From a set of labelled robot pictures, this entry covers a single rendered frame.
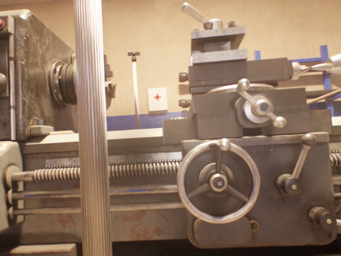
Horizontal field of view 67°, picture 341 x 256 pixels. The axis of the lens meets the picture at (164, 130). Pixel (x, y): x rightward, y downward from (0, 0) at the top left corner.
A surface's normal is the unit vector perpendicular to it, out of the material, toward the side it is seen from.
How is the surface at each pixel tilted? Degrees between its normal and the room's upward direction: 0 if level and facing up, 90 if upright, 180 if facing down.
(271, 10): 90
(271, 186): 90
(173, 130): 90
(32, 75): 90
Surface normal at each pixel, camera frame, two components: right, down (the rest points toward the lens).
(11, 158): 1.00, -0.06
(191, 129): -0.07, -0.06
